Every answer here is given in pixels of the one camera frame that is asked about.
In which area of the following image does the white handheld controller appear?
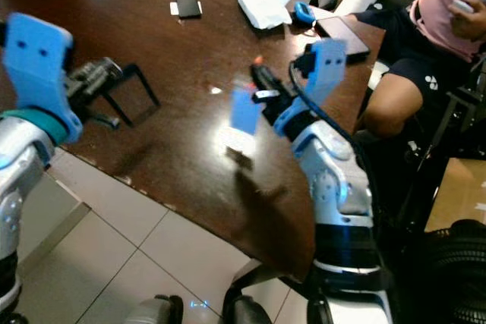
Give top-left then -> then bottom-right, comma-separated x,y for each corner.
450,0 -> 475,15

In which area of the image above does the person hand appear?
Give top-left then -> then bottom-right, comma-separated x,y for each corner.
456,0 -> 486,40

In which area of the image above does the dark brown wooden table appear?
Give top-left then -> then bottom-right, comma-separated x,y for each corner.
0,0 -> 388,283

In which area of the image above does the white paper bag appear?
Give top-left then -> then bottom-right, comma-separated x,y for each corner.
237,0 -> 301,30

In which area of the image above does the small blue round gadget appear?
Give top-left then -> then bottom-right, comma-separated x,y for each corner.
294,2 -> 318,25

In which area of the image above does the black smartphone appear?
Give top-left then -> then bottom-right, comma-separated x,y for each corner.
315,15 -> 371,58

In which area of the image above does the black wallet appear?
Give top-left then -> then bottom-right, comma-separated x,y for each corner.
175,0 -> 203,19

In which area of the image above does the person in pink shirt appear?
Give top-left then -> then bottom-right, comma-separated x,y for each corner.
353,0 -> 486,139

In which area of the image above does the grey robot left foot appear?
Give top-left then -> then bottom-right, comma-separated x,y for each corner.
121,294 -> 183,324

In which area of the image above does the grey robot foot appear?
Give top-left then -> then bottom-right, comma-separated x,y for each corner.
224,294 -> 274,324
121,294 -> 183,324

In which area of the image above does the grey robot right foot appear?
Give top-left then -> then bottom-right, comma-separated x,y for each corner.
224,294 -> 274,324

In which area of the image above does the black ribbed round object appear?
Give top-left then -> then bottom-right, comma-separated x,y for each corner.
425,222 -> 486,324

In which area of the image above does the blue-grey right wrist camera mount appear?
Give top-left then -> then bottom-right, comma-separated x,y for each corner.
273,38 -> 349,143

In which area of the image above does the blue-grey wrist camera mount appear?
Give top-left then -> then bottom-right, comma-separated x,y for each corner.
273,38 -> 349,143
2,11 -> 84,143

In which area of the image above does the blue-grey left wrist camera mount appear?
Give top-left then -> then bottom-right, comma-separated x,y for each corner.
2,11 -> 84,143

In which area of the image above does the black metal frame chair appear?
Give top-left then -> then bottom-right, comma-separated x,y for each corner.
395,66 -> 486,226

